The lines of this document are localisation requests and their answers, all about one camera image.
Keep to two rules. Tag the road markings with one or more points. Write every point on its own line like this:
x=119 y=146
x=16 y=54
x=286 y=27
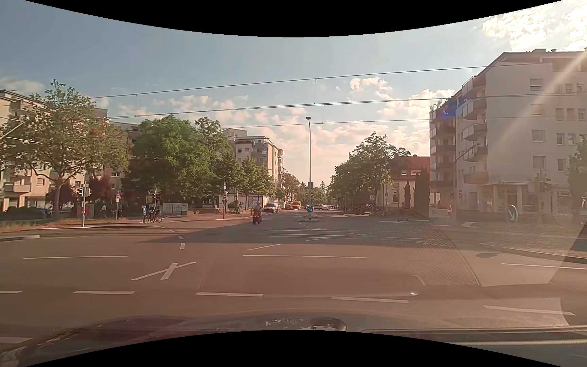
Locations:
x=168 y=271

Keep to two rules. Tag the tall lamp post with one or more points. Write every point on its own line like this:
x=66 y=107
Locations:
x=309 y=163

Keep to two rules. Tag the traffic light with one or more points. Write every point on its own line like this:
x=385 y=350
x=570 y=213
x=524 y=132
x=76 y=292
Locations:
x=540 y=191
x=83 y=201
x=224 y=199

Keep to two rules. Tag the dark conical cypress trees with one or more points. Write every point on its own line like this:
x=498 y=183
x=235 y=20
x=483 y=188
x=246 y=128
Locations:
x=421 y=193

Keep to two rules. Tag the pale multi-storey building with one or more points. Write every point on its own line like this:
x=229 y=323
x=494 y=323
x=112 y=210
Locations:
x=255 y=158

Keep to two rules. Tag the beige apartment building with balconies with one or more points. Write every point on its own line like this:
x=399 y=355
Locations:
x=16 y=153

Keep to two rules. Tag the grey asphalt road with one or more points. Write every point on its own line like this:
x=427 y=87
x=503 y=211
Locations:
x=293 y=275

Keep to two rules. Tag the dense green tree cluster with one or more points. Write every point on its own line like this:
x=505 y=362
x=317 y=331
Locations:
x=181 y=158

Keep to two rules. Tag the large green tree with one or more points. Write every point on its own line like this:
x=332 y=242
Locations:
x=61 y=132

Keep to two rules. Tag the billboard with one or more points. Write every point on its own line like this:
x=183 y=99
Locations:
x=175 y=208

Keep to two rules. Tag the house with red roof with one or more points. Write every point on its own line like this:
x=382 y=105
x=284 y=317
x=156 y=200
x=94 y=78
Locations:
x=408 y=181

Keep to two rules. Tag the car's own bonnet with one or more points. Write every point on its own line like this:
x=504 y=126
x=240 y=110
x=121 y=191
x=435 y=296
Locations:
x=120 y=329

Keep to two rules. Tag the white van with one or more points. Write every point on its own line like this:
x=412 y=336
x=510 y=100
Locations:
x=271 y=207

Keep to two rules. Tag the kerbed traffic island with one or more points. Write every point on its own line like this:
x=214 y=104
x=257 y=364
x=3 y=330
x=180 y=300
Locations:
x=309 y=219

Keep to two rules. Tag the round blue arrow sign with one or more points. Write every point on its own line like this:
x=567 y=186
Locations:
x=511 y=213

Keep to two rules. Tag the orange vehicle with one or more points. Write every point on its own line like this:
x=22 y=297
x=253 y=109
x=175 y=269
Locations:
x=295 y=205

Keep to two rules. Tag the person on red motorcycle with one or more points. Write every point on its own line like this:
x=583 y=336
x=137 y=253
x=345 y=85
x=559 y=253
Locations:
x=257 y=214

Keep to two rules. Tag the road sign on post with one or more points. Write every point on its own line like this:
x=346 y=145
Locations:
x=117 y=201

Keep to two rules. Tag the pavement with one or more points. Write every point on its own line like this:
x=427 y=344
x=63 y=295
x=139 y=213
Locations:
x=543 y=239

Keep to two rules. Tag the person on bicycle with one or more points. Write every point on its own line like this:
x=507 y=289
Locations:
x=152 y=214

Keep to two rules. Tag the large white apartment building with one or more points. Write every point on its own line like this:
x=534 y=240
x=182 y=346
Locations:
x=517 y=127

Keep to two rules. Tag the group of green trees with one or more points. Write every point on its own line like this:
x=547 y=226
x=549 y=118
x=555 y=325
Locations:
x=367 y=168

